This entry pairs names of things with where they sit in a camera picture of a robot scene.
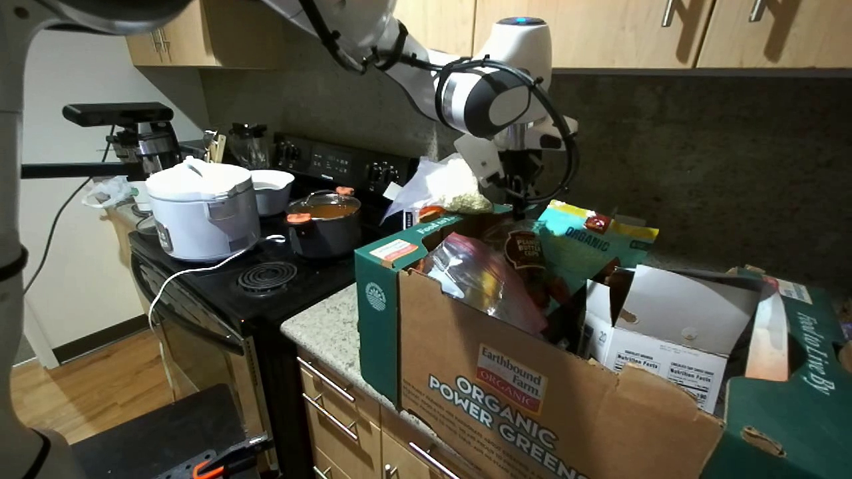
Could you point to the wooden upper cabinets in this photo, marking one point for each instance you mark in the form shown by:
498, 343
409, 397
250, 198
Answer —
621, 30

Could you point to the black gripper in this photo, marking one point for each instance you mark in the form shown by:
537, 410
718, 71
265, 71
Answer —
522, 166

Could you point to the open white carton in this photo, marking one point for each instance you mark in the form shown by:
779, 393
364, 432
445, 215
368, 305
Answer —
674, 356

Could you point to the teal snack bag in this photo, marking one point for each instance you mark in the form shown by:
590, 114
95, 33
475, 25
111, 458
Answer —
603, 235

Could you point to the glass kettle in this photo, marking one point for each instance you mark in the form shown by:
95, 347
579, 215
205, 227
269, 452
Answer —
250, 148

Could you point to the green cardboard produce box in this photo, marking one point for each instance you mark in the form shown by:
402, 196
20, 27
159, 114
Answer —
497, 356

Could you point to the wooden lower cabinets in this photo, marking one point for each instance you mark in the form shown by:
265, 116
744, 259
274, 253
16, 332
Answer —
348, 442

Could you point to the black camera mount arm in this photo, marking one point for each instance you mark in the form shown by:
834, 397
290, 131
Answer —
143, 148

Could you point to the small white pot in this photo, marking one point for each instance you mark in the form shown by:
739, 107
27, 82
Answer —
273, 190

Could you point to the orange snack bag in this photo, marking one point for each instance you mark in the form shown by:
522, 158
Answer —
429, 215

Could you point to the clear zip popcorn bag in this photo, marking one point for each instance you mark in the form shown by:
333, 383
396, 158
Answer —
435, 188

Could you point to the wooden cabinets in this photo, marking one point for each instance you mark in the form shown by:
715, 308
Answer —
621, 30
348, 442

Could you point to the black stove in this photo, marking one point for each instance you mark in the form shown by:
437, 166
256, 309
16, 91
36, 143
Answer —
221, 336

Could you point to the clear plastic candy container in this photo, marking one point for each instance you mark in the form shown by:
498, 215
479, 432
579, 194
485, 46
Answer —
483, 283

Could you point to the white rice cooker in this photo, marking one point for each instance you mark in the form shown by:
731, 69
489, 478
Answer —
201, 215

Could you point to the black stereo camera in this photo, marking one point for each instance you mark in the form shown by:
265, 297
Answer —
116, 114

